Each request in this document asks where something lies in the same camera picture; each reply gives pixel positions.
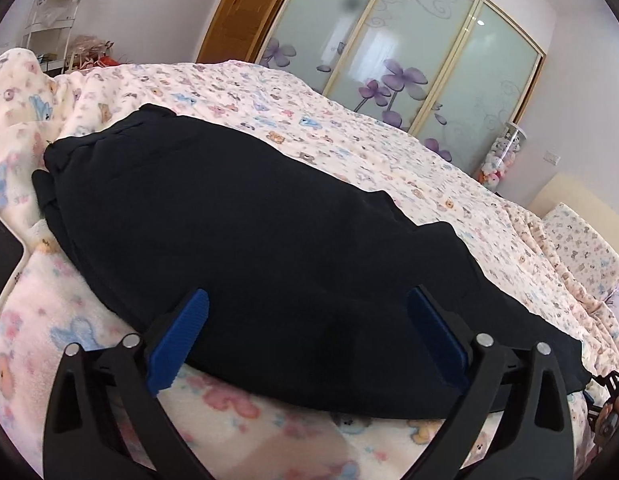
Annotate wooden door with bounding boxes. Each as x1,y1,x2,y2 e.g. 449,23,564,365
196,0,310,66

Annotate bear printed fleece blanket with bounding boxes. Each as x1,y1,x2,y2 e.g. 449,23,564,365
0,47,619,480

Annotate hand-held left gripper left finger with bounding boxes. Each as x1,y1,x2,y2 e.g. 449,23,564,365
42,288,210,480

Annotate dried flower bouquet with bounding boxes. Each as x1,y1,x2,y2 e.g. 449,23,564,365
70,35,121,68

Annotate black pants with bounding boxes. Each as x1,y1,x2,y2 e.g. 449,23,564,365
32,103,590,421

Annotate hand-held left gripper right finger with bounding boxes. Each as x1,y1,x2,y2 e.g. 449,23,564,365
407,285,575,480

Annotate cream bed headboard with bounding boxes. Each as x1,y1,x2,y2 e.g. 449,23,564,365
529,172,619,261

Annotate black tablet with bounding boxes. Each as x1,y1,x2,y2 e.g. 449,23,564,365
0,210,25,313

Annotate clear tube of plush toys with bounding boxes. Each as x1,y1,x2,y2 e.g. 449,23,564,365
477,125,526,193

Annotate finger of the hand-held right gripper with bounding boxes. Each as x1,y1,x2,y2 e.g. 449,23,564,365
588,370,619,403

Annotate white metal shelf rack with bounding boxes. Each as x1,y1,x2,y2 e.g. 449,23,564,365
22,0,93,73

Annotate bear printed pillow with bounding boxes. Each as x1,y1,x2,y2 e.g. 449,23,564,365
542,203,619,301

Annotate frosted glass flower wardrobe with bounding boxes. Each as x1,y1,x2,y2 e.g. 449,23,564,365
254,0,547,181

